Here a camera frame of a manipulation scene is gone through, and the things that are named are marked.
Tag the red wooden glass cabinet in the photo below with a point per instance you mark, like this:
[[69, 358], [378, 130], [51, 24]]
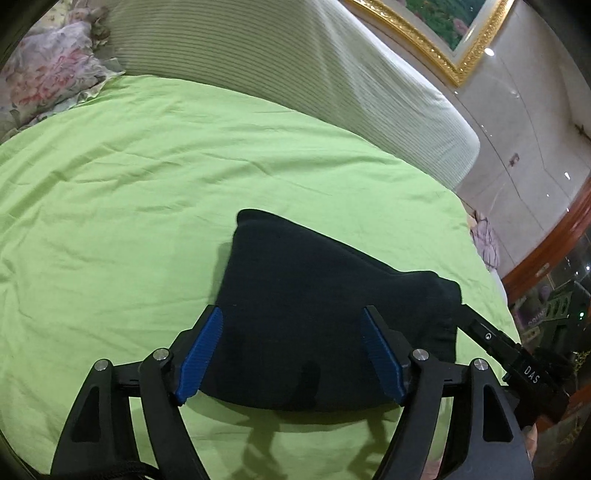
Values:
[[549, 296]]

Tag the white striped headboard cover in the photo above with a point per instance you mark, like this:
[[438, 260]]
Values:
[[311, 56]]

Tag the black fleece pants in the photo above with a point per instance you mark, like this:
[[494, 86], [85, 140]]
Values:
[[292, 301]]

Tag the light green bed sheet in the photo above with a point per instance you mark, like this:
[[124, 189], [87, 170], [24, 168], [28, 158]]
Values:
[[117, 216]]

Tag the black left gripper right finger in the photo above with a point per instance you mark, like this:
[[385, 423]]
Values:
[[389, 352]]

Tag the gold framed landscape painting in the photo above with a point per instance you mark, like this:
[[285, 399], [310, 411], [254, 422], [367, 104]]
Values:
[[450, 37]]

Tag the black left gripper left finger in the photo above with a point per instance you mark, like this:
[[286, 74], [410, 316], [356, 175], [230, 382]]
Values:
[[192, 351]]

